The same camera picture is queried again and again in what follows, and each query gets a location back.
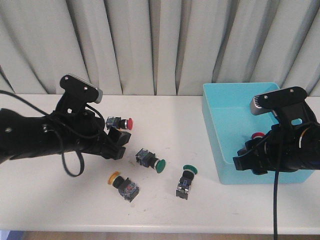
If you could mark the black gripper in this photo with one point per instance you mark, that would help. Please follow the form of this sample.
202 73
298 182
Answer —
292 144
86 128

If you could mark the red button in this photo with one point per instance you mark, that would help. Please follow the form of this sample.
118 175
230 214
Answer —
119 123
256 137

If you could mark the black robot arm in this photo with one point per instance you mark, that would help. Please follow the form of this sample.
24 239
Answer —
292 144
29 137

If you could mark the light blue plastic box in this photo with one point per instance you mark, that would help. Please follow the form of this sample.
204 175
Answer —
230 123

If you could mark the green button lying left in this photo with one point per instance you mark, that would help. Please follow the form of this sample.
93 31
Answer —
148 159

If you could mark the green button lying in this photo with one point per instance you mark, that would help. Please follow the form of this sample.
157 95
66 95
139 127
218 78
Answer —
184 185
148 159

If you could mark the yellow button lying front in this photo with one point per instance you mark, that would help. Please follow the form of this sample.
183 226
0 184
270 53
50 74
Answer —
126 188

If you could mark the grey pleated curtain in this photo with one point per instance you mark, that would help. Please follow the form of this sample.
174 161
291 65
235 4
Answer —
158 47

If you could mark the green button lying right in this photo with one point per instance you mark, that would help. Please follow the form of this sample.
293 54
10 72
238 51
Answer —
184 185

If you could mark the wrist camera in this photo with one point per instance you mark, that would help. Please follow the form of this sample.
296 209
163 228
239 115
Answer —
81 89
280 98

